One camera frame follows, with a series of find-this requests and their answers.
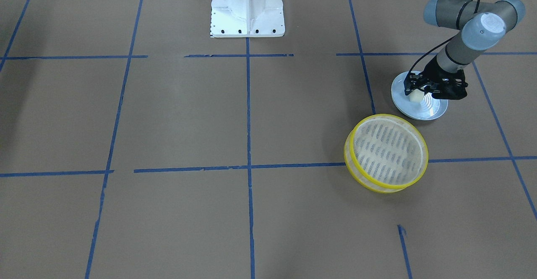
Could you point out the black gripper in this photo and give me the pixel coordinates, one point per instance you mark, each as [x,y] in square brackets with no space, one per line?
[431,75]

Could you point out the white steamed bun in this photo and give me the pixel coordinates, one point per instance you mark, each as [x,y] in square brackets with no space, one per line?
[416,96]

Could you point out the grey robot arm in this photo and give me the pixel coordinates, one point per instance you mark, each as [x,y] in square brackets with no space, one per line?
[480,26]

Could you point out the yellow rimmed bamboo steamer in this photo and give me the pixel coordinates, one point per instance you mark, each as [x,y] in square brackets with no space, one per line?
[386,153]

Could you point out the light blue plate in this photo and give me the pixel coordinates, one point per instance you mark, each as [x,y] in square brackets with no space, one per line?
[428,109]

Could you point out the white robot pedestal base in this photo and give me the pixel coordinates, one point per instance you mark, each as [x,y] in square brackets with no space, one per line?
[247,18]

